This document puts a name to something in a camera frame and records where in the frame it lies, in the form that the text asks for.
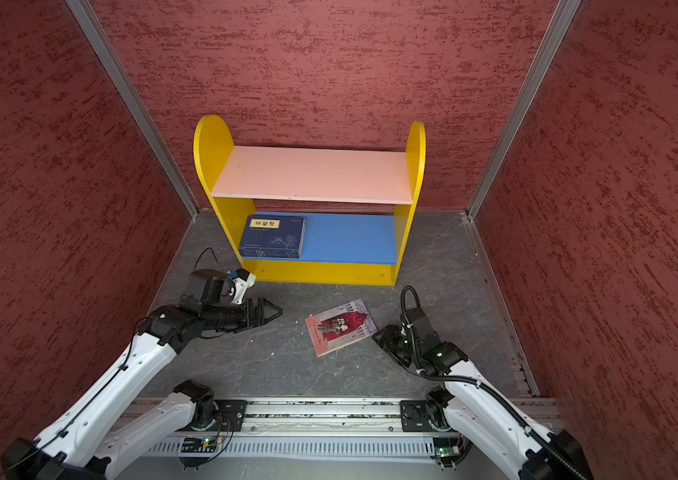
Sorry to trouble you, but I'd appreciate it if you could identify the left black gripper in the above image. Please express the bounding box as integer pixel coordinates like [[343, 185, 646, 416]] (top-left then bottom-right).
[[202, 298, 283, 331]]

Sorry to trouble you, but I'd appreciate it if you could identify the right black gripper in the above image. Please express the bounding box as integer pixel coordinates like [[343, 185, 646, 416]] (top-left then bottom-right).
[[370, 324, 422, 367]]

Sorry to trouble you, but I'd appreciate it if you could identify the red pink picture book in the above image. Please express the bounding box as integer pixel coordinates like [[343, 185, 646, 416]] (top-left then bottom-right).
[[305, 299, 378, 358]]

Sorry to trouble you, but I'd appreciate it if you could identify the blue book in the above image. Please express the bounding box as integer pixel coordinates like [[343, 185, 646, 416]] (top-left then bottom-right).
[[238, 215, 306, 259]]

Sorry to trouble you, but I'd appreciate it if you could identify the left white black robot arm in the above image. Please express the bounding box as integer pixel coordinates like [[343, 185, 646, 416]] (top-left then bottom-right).
[[1, 269, 283, 479]]

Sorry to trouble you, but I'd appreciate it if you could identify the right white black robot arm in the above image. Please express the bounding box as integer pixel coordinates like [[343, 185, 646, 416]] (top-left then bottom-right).
[[372, 307, 593, 479]]

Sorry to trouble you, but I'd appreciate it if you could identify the right controller board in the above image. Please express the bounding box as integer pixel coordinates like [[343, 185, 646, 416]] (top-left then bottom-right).
[[432, 437, 463, 468]]

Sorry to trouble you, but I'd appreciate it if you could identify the controller board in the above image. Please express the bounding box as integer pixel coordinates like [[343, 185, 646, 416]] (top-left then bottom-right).
[[432, 437, 463, 468], [179, 437, 220, 456]]

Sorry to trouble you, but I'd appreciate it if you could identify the yellow pink blue bookshelf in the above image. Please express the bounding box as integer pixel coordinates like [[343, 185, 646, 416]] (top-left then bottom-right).
[[193, 115, 426, 286]]

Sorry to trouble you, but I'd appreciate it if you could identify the left controller board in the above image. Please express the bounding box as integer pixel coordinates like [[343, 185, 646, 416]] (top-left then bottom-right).
[[179, 437, 220, 456]]

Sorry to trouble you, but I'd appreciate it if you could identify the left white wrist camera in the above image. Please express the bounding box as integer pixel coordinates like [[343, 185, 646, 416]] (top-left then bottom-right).
[[228, 268, 256, 305]]

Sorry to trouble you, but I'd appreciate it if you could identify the left corner aluminium post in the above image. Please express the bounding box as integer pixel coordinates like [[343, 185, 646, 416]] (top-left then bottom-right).
[[66, 0, 201, 220]]

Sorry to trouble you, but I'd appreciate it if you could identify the corner aluminium post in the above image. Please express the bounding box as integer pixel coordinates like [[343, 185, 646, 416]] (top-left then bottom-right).
[[466, 0, 581, 222], [66, 0, 201, 220]]

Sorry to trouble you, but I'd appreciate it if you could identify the right corner aluminium post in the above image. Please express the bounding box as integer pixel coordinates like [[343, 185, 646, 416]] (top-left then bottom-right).
[[466, 0, 581, 222]]

